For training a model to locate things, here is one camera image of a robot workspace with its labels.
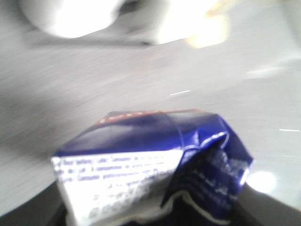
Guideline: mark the wooden mug tree stand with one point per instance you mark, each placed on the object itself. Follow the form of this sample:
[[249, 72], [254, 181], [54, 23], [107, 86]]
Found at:
[[214, 25]]

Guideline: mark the blue white milk carton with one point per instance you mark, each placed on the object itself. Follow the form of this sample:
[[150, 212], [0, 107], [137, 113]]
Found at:
[[152, 168]]

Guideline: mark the white mug black handle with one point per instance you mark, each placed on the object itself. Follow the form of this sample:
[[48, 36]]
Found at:
[[71, 18]]

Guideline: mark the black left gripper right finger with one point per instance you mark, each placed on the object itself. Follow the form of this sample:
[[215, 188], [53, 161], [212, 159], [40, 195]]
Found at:
[[254, 208]]

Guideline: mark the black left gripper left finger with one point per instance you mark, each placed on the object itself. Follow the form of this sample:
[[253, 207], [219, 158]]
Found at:
[[44, 209]]

